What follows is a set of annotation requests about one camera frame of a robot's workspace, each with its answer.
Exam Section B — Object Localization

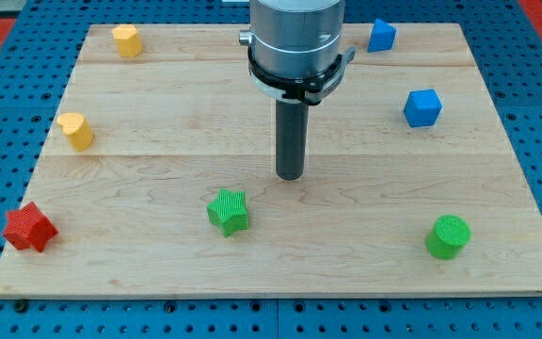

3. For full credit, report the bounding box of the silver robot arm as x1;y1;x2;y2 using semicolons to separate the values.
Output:
248;0;345;79

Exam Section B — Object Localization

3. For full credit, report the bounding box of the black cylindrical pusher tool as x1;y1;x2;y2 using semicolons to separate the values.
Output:
276;101;309;181

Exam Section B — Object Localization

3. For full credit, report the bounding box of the green star block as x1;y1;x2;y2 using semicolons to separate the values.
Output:
207;188;249;237

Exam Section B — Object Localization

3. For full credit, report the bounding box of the blue cube block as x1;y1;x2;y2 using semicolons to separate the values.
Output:
404;89;442;128

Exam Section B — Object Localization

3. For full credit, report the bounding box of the blue triangle block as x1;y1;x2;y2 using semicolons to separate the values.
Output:
367;19;397;53

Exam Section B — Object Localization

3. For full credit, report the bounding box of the yellow pentagon block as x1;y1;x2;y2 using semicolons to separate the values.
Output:
112;24;143;57

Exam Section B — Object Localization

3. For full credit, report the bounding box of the green cylinder block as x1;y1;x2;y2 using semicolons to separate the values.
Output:
425;215;471;260

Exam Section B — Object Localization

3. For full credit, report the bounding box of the yellow heart block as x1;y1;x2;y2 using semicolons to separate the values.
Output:
56;112;94;152

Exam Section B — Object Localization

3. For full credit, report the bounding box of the red star block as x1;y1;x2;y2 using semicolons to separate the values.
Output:
2;202;58;252

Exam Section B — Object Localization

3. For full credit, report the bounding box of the black clamp ring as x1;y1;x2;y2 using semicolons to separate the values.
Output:
247;45;357;106

